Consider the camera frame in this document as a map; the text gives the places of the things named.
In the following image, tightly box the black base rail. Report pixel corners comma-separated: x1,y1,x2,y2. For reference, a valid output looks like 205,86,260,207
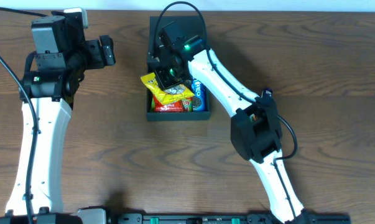
108,212,351,224

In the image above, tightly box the yellow snack bag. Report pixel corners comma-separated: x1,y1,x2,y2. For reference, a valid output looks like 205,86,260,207
141,73,194,105

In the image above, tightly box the dark blue chocolate bar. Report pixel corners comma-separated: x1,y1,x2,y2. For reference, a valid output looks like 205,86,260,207
261,88,272,97

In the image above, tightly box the black box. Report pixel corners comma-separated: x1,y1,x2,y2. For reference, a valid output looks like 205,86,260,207
146,16,211,121

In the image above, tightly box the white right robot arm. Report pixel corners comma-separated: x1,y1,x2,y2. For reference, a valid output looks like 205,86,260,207
147,21,304,223

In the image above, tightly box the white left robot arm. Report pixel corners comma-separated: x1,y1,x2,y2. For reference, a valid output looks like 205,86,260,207
0,7,116,224

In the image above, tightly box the red Hacks candy bag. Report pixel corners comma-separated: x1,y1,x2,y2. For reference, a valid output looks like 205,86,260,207
151,96,184,113

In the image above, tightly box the green Haribo candy bag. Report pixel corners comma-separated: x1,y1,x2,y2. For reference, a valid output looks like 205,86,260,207
149,96,193,113

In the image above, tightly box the blue Oreo cookie pack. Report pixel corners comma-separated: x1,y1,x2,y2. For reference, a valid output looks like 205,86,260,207
192,79,206,111

